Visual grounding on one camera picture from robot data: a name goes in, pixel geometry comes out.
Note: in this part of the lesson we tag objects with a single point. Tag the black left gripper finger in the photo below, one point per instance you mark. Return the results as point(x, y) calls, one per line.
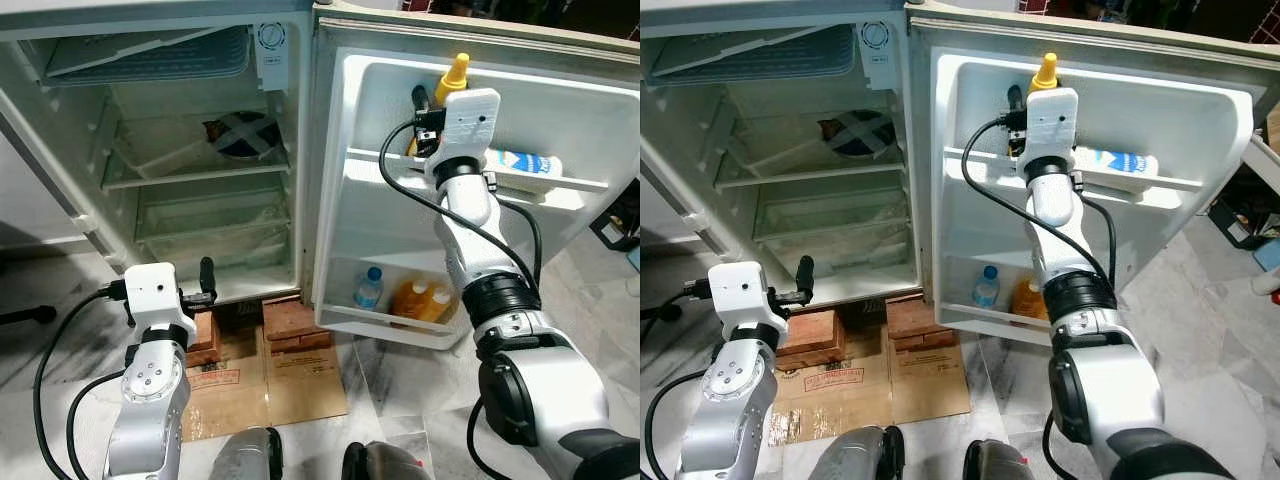
point(208, 274)
point(805, 273)

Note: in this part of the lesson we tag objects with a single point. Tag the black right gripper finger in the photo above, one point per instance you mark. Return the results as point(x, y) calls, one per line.
point(1015, 99)
point(421, 99)

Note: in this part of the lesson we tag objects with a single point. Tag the yellow squeeze bottle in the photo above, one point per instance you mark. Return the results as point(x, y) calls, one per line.
point(455, 80)
point(1045, 75)

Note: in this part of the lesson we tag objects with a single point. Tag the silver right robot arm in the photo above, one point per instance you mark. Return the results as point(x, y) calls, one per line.
point(1110, 370)
point(470, 250)

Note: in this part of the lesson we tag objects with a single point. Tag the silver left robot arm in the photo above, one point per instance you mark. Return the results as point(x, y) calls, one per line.
point(725, 400)
point(150, 400)

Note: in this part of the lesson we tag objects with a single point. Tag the glass fridge shelf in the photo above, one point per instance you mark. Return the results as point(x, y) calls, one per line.
point(190, 172)
point(800, 172)

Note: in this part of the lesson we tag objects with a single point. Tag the white fridge body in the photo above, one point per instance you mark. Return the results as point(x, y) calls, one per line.
point(685, 125)
point(60, 120)

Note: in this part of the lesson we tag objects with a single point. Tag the white fridge door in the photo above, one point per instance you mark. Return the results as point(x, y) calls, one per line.
point(560, 280)
point(1180, 260)

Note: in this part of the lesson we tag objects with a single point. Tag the red brick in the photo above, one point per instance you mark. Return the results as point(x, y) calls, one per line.
point(205, 335)
point(915, 322)
point(295, 325)
point(805, 340)

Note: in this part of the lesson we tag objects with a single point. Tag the clear crisper drawer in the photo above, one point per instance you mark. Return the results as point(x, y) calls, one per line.
point(830, 230)
point(215, 230)

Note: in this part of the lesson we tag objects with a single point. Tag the brown cardboard sheet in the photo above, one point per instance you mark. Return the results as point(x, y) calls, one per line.
point(900, 395)
point(290, 390)

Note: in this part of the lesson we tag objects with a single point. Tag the black bar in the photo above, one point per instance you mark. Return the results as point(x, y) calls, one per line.
point(30, 315)
point(652, 314)

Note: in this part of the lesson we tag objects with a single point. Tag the dark bowl with tape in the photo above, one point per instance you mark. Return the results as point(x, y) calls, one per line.
point(857, 135)
point(243, 137)

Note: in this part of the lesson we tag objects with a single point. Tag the white thermostat dial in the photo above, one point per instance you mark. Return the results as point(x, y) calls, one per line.
point(272, 37)
point(876, 35)

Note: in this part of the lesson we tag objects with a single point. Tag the clear water bottle blue cap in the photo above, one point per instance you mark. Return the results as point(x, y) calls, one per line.
point(986, 290)
point(369, 292)

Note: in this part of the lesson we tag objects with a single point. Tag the grey left robot leg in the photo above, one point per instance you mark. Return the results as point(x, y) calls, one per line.
point(862, 455)
point(248, 455)

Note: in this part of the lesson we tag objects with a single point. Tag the grey robot leg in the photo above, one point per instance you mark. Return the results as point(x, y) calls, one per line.
point(862, 455)
point(385, 465)
point(248, 455)
point(1000, 462)

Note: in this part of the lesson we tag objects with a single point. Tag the orange juice bottle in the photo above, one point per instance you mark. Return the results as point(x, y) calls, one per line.
point(445, 305)
point(1028, 300)
point(410, 302)

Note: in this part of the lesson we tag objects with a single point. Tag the black crate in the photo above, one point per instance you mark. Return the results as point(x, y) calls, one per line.
point(1240, 210)
point(618, 220)

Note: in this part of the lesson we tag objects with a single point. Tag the clear freezer compartment flap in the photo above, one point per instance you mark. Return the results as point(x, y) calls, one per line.
point(150, 58)
point(760, 58)

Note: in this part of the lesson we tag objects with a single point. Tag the grey right robot leg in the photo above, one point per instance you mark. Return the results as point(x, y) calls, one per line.
point(385, 465)
point(1000, 462)

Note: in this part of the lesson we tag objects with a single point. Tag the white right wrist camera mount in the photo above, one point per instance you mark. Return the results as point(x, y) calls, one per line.
point(470, 120)
point(1050, 120)

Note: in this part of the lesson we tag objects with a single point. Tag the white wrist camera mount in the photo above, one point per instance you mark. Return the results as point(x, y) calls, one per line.
point(1050, 120)
point(740, 295)
point(470, 120)
point(155, 295)

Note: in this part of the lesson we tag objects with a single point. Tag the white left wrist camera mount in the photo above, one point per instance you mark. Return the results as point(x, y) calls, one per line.
point(155, 295)
point(740, 295)

